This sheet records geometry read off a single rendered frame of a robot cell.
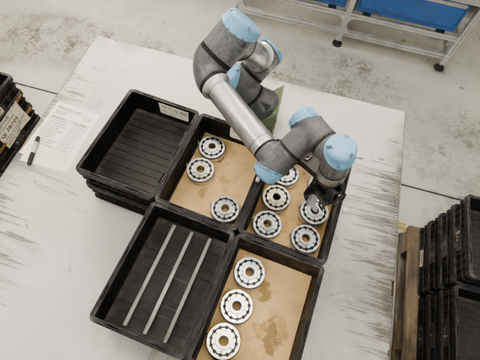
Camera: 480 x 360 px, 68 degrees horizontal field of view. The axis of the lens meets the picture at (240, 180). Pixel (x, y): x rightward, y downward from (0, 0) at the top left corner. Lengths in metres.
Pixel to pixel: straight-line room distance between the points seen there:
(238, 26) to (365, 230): 0.92
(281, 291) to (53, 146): 1.12
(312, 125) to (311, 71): 2.06
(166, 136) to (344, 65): 1.93
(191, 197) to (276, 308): 0.48
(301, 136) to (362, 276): 0.73
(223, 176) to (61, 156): 0.71
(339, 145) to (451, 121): 2.26
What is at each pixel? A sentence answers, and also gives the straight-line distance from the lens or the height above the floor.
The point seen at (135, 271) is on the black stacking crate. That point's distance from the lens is 1.26.
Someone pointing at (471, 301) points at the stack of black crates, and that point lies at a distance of 2.04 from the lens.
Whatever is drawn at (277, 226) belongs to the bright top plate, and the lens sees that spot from 1.27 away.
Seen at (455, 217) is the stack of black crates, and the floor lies 0.49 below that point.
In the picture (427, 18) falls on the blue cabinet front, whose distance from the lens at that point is 3.11.
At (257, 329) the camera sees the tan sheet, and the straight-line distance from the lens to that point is 1.21.
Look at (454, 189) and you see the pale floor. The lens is 2.75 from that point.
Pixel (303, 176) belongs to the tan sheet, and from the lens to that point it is 1.40.
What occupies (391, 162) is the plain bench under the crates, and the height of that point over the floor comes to 0.70.
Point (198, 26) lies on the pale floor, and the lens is 3.21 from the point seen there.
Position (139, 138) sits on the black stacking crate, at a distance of 1.48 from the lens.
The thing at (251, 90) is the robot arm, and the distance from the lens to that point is 1.52.
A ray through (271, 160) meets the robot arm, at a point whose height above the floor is 1.25.
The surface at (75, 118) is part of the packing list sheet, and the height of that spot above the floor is 0.70.
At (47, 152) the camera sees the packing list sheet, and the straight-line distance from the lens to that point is 1.72.
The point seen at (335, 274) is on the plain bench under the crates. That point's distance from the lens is 1.43.
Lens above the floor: 2.03
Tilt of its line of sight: 62 degrees down
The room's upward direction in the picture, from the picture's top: 7 degrees clockwise
